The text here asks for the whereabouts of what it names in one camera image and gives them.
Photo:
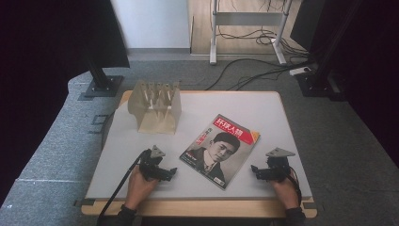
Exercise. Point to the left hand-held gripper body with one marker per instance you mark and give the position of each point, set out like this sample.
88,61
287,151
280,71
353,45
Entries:
150,166

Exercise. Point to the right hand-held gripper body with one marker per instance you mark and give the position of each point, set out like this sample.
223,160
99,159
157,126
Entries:
277,166

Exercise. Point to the person's left hand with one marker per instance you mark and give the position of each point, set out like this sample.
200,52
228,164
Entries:
139,188

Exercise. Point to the person's right hand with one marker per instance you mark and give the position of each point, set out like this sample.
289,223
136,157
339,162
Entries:
287,193

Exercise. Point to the magazine with portrait cover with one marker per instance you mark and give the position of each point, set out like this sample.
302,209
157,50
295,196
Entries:
219,150

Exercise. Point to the wooden magazine rack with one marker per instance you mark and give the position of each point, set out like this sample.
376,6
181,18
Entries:
156,109

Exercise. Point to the white power strip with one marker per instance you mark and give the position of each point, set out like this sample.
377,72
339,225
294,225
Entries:
299,71

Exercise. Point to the black curtain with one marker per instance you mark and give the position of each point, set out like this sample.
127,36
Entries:
40,62

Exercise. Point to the black stand with base plate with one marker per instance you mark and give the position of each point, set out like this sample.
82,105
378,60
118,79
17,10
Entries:
102,83

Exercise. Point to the black metal frame stand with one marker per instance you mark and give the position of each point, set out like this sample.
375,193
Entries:
323,72

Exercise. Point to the white metal stand frame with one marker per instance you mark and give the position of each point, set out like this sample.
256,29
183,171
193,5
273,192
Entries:
215,37

